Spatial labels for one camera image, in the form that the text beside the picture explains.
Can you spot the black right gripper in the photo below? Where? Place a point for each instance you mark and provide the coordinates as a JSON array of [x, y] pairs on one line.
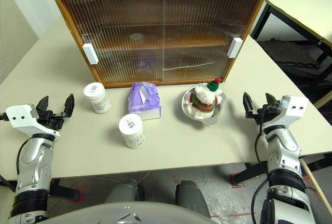
[[269, 115]]

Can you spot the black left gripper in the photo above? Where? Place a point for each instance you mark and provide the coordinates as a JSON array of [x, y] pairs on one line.
[[52, 121]]

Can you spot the white lidded jar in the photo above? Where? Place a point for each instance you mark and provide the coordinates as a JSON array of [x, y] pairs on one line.
[[132, 130], [97, 99]]

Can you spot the white plush snowman toy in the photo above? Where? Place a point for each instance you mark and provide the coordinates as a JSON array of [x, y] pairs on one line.
[[203, 102]]

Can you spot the purple tissue pack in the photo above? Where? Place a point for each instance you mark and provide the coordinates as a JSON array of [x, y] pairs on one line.
[[142, 102]]

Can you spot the ribbed translucent sliding door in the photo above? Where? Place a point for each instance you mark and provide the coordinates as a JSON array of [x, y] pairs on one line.
[[111, 27], [207, 21]]

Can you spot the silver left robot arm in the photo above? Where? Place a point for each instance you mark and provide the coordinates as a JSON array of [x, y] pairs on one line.
[[31, 161]]

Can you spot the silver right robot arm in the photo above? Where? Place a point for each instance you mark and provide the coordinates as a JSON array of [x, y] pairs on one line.
[[282, 154]]

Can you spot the brown wooden shelf board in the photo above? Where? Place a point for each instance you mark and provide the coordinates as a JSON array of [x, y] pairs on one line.
[[181, 44]]

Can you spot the black table foot bar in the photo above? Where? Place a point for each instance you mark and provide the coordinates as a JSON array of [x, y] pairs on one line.
[[64, 189], [249, 174]]

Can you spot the wooden stick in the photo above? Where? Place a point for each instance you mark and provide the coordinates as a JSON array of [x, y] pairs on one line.
[[315, 182]]

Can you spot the grey left robot leg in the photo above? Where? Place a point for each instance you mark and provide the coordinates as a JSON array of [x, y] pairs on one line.
[[122, 191]]

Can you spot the grey robot leg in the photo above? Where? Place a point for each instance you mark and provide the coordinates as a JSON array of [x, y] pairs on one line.
[[122, 191], [193, 195]]

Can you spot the grey right robot leg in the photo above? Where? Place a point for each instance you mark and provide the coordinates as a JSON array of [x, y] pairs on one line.
[[193, 195]]

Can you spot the silver robot torso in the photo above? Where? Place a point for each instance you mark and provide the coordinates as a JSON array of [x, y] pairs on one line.
[[116, 213]]

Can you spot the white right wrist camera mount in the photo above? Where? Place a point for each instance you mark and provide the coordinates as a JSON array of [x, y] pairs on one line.
[[295, 110]]

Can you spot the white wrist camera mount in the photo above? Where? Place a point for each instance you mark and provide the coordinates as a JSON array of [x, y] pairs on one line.
[[295, 110], [20, 120]]

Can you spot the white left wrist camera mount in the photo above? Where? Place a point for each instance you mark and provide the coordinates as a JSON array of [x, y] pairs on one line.
[[20, 120]]

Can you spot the beige side table black frame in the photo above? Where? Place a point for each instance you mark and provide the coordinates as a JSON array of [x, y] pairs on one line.
[[298, 8]]

